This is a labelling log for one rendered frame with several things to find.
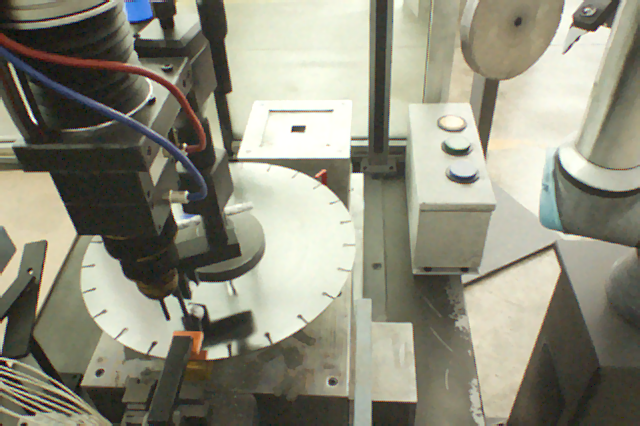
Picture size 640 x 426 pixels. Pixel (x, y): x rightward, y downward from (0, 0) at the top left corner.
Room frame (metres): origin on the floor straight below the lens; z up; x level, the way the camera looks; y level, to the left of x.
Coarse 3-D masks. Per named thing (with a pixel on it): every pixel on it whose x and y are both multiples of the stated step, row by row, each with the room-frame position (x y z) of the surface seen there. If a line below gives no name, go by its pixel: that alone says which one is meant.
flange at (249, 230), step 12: (228, 216) 0.52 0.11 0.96; (240, 216) 0.52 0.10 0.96; (252, 216) 0.52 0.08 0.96; (192, 228) 0.50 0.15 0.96; (228, 228) 0.48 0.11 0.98; (240, 228) 0.50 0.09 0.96; (252, 228) 0.50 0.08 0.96; (180, 240) 0.49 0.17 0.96; (240, 240) 0.48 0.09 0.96; (252, 240) 0.48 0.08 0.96; (264, 240) 0.48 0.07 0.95; (252, 252) 0.46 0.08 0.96; (216, 264) 0.44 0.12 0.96; (228, 264) 0.44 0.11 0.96; (240, 264) 0.44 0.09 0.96; (204, 276) 0.43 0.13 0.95; (216, 276) 0.43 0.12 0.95
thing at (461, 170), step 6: (456, 162) 0.67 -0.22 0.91; (462, 162) 0.67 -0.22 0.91; (468, 162) 0.67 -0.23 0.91; (450, 168) 0.66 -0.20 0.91; (456, 168) 0.66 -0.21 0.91; (462, 168) 0.66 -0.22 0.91; (468, 168) 0.66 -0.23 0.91; (474, 168) 0.65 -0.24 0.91; (450, 174) 0.65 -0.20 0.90; (456, 174) 0.64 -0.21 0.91; (462, 174) 0.64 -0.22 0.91; (468, 174) 0.64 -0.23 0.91; (474, 174) 0.64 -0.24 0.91; (462, 180) 0.64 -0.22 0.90; (468, 180) 0.64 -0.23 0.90
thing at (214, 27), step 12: (204, 0) 0.39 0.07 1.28; (216, 0) 0.39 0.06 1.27; (204, 12) 0.39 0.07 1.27; (216, 12) 0.39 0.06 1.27; (204, 24) 0.39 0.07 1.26; (216, 24) 0.39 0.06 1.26; (204, 36) 0.39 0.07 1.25; (216, 36) 0.39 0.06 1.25; (216, 48) 0.39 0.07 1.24; (216, 60) 0.40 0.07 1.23; (216, 72) 0.40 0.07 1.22; (228, 72) 0.40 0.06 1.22; (228, 84) 0.40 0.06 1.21
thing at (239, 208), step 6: (240, 204) 0.50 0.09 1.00; (246, 204) 0.50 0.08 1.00; (252, 204) 0.50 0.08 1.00; (228, 210) 0.49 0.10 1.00; (234, 210) 0.49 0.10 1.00; (240, 210) 0.49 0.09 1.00; (246, 210) 0.49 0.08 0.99; (198, 216) 0.48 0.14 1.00; (180, 222) 0.47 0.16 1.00; (186, 222) 0.47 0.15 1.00; (192, 222) 0.47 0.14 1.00; (198, 222) 0.47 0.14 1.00; (180, 228) 0.47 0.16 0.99
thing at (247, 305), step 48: (240, 192) 0.58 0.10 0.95; (288, 192) 0.57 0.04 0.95; (96, 240) 0.51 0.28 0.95; (288, 240) 0.48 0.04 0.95; (336, 240) 0.48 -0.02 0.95; (96, 288) 0.42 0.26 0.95; (240, 288) 0.41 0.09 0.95; (288, 288) 0.41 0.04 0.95; (336, 288) 0.40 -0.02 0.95; (144, 336) 0.35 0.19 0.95; (240, 336) 0.35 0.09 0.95; (288, 336) 0.34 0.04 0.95
